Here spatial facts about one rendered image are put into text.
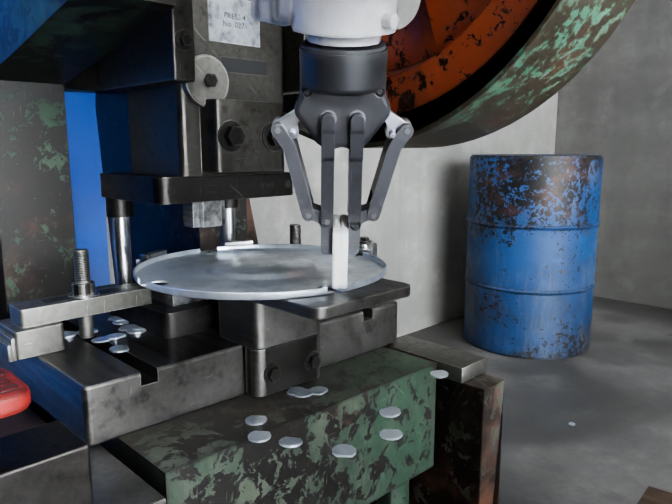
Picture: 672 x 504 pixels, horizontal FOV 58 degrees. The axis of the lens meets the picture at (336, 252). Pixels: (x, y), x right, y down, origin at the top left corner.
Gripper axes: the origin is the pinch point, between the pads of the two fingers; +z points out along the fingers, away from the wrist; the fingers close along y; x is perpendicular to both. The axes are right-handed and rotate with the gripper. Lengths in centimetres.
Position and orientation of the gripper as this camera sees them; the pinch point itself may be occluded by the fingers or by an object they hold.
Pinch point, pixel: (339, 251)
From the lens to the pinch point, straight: 61.1
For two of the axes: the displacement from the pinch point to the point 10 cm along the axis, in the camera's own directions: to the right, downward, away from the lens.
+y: 10.0, 0.0, 0.2
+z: -0.1, 8.8, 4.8
